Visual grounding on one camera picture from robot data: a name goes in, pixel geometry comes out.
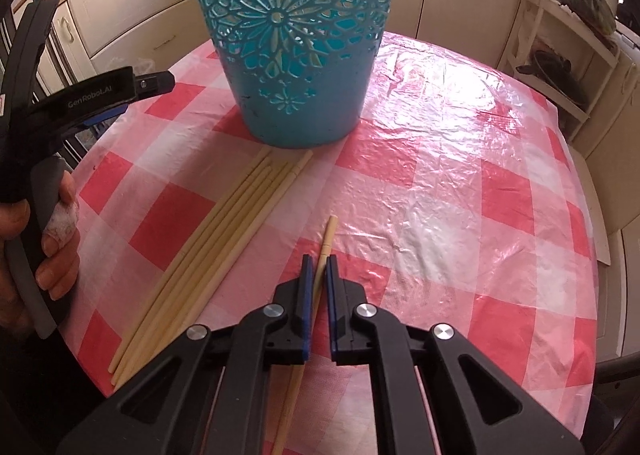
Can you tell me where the person's left hand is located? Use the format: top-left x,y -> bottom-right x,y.
0,170 -> 82,332

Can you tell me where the cream drawer cabinet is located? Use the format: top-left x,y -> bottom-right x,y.
10,0 -> 202,86

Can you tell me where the cream door cabinet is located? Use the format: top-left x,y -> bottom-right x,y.
402,0 -> 546,68

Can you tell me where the teal perforated utensil holder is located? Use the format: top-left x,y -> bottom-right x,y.
180,0 -> 407,151

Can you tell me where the single beige wooden chopstick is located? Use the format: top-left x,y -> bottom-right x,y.
270,215 -> 340,455

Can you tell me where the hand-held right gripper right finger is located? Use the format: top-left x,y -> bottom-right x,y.
326,257 -> 586,455

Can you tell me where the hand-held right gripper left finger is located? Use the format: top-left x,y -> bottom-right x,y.
57,255 -> 314,455

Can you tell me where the white shelf rack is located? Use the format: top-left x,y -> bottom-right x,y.
507,0 -> 623,136

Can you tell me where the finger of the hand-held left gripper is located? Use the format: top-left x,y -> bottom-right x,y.
131,70 -> 176,96
60,102 -> 127,148

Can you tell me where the red white checked tablecloth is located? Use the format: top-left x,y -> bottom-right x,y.
72,30 -> 601,455

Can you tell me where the row of beige chopsticks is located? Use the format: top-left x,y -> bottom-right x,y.
107,148 -> 315,388

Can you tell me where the dark pan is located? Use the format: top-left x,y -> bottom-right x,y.
516,49 -> 590,107

